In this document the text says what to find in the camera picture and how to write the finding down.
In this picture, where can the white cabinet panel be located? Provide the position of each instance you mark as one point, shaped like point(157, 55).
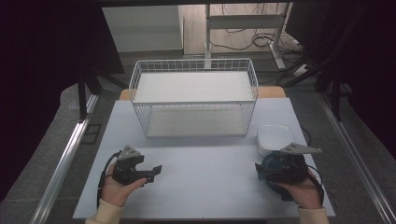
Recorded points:
point(141, 28)

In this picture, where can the aluminium rail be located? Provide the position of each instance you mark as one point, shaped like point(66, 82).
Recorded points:
point(62, 165)
point(358, 158)

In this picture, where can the white desk frame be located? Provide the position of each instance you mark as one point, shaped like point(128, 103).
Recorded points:
point(243, 21)

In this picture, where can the white power strip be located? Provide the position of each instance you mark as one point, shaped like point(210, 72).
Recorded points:
point(300, 70)

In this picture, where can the person's right hand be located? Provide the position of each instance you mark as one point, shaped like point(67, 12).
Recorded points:
point(303, 193)

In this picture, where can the round container with blue lid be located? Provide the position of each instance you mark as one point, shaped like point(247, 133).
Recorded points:
point(275, 189)

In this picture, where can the wooden table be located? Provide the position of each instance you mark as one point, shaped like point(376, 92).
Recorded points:
point(271, 92)

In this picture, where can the person's left hand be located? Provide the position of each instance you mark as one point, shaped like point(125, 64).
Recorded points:
point(116, 191)

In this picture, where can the black metal stand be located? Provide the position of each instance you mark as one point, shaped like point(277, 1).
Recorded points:
point(335, 99)
point(82, 99)

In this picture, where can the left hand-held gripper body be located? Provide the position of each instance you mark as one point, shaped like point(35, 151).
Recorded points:
point(126, 169)

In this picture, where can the black floor frame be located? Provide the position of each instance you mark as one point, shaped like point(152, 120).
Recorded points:
point(91, 133)

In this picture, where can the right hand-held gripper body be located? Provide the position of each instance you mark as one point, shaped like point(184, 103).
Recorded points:
point(288, 169)

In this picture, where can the white rectangular food container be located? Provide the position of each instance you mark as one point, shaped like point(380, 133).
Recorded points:
point(274, 137)

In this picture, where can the dark curtain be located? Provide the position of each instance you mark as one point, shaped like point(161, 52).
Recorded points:
point(370, 68)
point(40, 77)

